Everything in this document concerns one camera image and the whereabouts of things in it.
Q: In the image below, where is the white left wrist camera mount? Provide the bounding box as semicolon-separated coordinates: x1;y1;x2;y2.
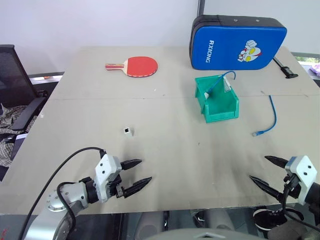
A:
94;154;123;203

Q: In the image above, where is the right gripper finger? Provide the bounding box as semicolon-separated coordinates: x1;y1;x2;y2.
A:
264;155;289;169
248;175;286;202

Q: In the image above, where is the black office chair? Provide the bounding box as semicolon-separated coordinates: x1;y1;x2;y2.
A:
0;44;49;131

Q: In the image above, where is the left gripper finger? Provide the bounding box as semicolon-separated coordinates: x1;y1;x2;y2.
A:
120;158;143;171
123;176;153;199

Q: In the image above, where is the short black left arm cable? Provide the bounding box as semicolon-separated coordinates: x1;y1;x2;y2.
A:
56;181;77;240

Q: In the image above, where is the grey side shelf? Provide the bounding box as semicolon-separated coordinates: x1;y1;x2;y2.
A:
27;71;65;84

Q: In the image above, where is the green plastic bin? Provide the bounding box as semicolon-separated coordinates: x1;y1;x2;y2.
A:
194;74;240;124

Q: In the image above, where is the grey robot torso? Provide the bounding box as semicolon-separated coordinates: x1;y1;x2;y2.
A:
154;227;259;240

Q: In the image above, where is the plaid cloth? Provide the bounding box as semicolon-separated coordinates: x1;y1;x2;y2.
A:
0;102;39;168

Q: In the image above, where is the blue RXIONG kick pad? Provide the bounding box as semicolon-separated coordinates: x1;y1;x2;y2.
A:
188;14;288;71

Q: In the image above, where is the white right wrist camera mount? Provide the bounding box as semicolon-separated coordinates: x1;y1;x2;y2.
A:
284;155;316;206

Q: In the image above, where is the purple object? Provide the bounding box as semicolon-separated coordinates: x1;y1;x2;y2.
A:
309;62;320;76

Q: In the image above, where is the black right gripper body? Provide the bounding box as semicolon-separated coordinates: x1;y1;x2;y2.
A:
282;172;301;201

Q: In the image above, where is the blue cable with white connector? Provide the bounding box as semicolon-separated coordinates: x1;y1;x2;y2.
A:
203;70;238;99

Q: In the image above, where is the blue ethernet cable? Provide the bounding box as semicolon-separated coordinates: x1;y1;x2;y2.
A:
251;94;278;137

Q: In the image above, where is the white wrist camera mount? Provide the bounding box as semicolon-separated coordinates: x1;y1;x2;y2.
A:
284;155;316;206
94;154;123;203

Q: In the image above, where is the black pole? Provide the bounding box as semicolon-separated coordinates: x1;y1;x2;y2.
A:
196;0;206;17

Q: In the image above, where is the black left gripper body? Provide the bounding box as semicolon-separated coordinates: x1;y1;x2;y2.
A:
107;174;126;200

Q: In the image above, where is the red table tennis paddle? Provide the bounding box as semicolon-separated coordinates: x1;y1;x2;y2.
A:
104;56;159;78

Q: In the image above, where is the black and white rounded object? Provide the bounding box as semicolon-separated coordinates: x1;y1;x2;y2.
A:
251;207;305;232

